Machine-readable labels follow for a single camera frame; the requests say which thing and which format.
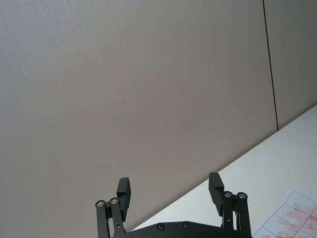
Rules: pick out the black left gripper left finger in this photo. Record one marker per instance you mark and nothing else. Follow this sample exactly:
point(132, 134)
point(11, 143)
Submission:
point(123, 198)

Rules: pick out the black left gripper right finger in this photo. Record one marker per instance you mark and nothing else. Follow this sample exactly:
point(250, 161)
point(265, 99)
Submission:
point(216, 196)

